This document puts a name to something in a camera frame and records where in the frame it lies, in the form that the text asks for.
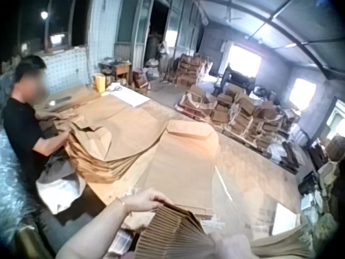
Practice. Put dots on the white sacks heap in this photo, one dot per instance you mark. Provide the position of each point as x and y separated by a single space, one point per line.
155 64

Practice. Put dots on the white plastic sack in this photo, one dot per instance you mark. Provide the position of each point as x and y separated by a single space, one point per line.
60 191

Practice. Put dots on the pallets of bundled brown bags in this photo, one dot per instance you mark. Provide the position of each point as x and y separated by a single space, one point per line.
237 116

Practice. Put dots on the yellow box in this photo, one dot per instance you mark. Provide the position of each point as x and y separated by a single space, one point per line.
99 83

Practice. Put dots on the person's left hand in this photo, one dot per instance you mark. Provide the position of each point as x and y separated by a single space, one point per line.
143 201

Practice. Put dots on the person's right fingers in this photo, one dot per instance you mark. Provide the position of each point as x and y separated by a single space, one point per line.
219 241

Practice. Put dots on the cluttered shelf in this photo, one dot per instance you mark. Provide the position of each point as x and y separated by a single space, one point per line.
323 172

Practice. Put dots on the clear plastic film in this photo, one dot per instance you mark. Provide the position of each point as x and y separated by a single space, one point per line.
250 189

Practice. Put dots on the folded brown paper bag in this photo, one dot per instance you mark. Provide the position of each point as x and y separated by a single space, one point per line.
188 129

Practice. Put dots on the dark machine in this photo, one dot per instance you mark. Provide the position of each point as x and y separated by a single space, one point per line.
234 79

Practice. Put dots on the scissors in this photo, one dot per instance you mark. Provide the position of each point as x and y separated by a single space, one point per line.
115 88

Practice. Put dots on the flat pile of brown bags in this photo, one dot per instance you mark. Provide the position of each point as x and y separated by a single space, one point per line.
280 241

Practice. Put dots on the large brown paper sheet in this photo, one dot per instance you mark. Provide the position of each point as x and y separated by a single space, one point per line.
180 167
126 116

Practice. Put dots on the wooden desk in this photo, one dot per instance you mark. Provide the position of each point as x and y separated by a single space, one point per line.
117 71

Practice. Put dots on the red brown cartons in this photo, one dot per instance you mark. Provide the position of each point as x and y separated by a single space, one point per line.
141 79

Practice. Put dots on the grey cloth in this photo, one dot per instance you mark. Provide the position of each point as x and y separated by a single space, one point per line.
58 168

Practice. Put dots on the tall stack of brown bags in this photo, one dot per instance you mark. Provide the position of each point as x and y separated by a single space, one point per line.
94 153

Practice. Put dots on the small white paper sheet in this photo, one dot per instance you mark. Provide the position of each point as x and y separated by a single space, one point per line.
284 219

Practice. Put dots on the ceiling fan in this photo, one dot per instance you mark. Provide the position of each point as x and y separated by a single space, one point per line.
231 16

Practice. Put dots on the distant pallet of brown bags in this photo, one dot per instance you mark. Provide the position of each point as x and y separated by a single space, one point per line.
191 68

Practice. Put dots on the person's right hand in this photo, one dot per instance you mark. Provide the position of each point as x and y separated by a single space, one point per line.
233 248

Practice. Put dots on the fanned brown paper bag bundle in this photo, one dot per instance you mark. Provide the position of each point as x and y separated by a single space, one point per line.
172 232

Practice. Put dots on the person's left fingers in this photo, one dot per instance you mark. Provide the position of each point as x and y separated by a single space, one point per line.
163 198

